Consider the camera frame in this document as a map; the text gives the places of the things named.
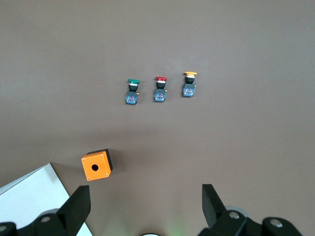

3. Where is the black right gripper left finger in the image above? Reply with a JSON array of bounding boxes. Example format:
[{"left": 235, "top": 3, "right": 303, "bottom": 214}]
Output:
[{"left": 0, "top": 185, "right": 91, "bottom": 236}]

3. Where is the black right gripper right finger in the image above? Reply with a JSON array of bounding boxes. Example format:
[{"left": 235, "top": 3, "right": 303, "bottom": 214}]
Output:
[{"left": 198, "top": 183, "right": 304, "bottom": 236}]

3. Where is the yellow mushroom push button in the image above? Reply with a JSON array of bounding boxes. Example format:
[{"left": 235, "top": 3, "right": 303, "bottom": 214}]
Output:
[{"left": 182, "top": 71, "right": 198, "bottom": 98}]

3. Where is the white drawer cabinet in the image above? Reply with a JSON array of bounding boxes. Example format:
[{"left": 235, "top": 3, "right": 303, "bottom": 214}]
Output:
[{"left": 0, "top": 162, "right": 94, "bottom": 236}]

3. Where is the green mushroom push button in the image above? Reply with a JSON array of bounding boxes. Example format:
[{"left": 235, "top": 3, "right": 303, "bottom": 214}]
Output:
[{"left": 125, "top": 78, "right": 140, "bottom": 105}]

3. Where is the red mushroom push button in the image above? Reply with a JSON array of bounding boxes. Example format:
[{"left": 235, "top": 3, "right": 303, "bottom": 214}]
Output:
[{"left": 154, "top": 76, "right": 168, "bottom": 103}]

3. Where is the brown table cover mat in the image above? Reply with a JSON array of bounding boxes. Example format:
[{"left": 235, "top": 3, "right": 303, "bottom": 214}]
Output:
[{"left": 0, "top": 0, "right": 315, "bottom": 236}]

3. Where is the orange button enclosure box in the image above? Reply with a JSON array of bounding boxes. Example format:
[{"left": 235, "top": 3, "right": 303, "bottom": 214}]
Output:
[{"left": 81, "top": 148, "right": 114, "bottom": 182}]

